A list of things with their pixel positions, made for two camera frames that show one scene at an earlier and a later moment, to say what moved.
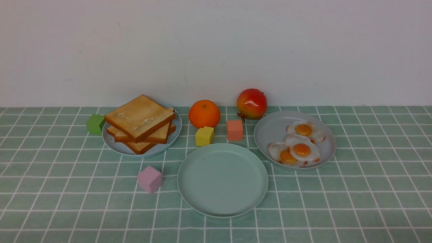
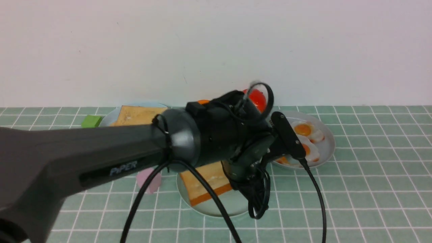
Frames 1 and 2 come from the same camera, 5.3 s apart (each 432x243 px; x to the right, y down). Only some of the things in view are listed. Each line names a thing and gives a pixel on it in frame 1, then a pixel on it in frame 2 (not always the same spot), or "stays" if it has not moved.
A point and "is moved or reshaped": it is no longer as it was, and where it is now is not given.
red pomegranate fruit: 251,104 stays
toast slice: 139,118 to 215,174
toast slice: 161,136 is moved or reshaped
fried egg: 279,151 stays
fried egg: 301,148 stays
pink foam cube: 150,179 stays
